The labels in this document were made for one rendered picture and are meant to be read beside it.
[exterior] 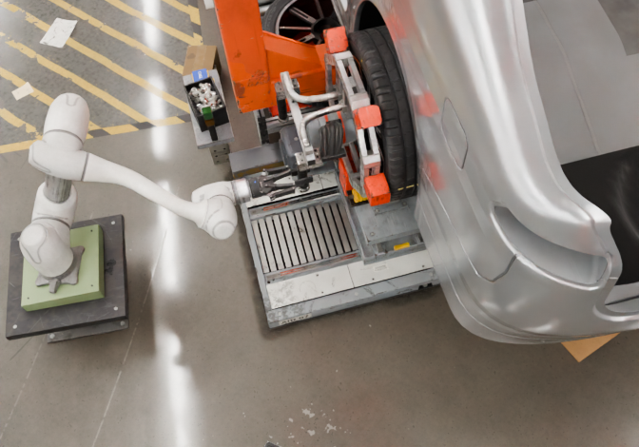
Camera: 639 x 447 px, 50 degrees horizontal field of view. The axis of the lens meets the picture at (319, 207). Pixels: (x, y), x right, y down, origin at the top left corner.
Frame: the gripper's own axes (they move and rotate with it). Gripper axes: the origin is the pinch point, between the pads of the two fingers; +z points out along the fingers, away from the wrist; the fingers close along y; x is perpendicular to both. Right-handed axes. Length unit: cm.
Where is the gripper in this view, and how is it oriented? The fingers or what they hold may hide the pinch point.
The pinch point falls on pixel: (302, 176)
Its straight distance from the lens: 256.5
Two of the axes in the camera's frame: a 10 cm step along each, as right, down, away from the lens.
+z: 9.7, -2.4, 1.0
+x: -0.4, -5.0, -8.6
